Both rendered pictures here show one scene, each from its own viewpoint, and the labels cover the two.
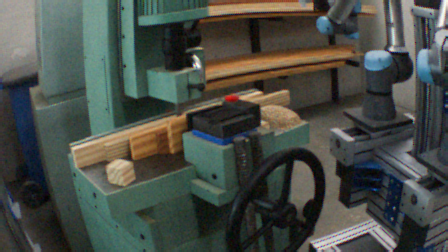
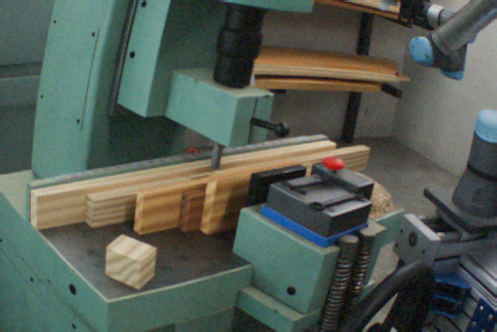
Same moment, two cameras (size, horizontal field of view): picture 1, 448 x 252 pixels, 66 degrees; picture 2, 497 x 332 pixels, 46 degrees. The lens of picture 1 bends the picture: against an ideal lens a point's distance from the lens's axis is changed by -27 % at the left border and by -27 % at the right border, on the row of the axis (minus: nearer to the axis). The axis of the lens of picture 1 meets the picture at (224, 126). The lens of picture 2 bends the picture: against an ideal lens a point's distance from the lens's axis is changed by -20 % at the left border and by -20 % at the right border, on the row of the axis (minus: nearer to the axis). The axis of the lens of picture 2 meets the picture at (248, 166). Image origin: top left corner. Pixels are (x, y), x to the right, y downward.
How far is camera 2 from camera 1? 0.28 m
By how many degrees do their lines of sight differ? 10
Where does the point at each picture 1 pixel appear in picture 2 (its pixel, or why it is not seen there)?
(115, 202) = (120, 315)
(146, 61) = (176, 55)
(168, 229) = not seen: outside the picture
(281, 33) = (287, 22)
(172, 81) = (229, 107)
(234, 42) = not seen: hidden behind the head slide
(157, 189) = (189, 299)
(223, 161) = (318, 272)
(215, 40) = not seen: hidden behind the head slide
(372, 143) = (461, 248)
